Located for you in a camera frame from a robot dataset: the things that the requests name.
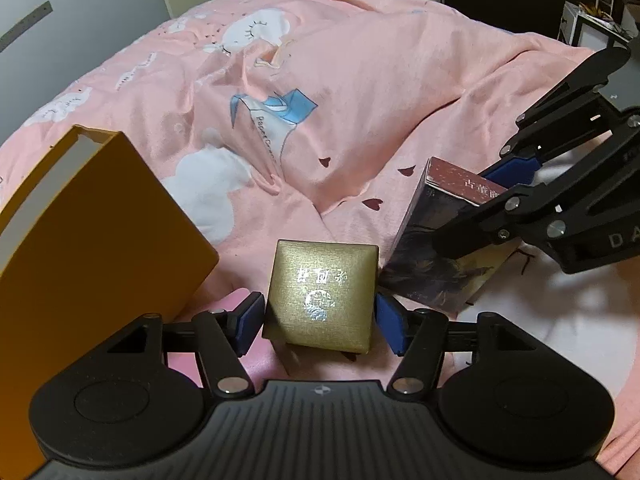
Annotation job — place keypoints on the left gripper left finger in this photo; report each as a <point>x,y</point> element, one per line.
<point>222,338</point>

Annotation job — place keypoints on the pink flat pouch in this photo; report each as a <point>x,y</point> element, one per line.
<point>261,362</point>

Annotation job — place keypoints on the dark illustrated book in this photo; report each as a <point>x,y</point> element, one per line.
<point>424,265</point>

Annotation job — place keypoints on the orange cardboard box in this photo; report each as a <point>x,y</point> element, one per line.
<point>90,240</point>

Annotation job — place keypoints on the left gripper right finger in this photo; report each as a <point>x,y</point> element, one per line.
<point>419,338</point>

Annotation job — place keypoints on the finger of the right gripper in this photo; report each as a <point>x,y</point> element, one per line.
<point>512,214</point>
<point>592,99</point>

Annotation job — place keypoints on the gold jewelry box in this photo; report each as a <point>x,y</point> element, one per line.
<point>321,295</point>

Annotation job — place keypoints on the pink patterned duvet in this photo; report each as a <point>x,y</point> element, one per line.
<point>301,119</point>

